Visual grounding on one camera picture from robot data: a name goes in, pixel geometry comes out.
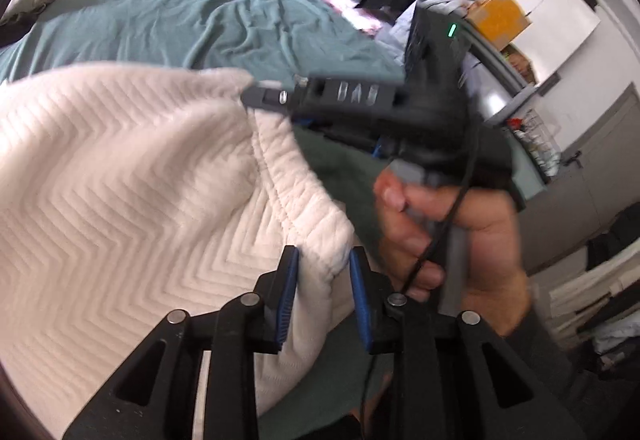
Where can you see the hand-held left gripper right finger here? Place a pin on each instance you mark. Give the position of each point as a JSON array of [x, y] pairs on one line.
[[360, 300]]

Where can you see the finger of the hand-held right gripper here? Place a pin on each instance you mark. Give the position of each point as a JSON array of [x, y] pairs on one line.
[[325, 95]]

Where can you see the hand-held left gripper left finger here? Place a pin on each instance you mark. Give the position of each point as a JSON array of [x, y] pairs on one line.
[[287, 300]]

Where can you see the white quilted blanket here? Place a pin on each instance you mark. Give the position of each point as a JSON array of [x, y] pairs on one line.
[[125, 200]]

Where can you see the person's right forearm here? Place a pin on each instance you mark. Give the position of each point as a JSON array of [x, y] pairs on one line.
[[550, 370]]

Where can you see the person's right hand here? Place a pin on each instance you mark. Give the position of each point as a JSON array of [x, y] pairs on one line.
[[492, 250]]

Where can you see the pink floral cloth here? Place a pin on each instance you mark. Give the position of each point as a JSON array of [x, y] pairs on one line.
[[350, 5]]

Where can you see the printed cardboard box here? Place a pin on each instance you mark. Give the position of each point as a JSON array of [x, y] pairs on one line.
[[520, 63]]

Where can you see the orange cardboard box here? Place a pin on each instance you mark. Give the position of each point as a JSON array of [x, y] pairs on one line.
[[502, 15]]

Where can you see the grey door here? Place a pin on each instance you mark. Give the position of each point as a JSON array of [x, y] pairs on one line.
[[600, 180]]

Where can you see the green bed duvet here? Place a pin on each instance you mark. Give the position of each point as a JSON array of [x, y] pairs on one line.
[[175, 10]]

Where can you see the black bag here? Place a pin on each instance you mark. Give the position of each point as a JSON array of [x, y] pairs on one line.
[[617, 240]]

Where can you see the stack of white linens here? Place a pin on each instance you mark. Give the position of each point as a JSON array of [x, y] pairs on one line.
[[590, 300]]

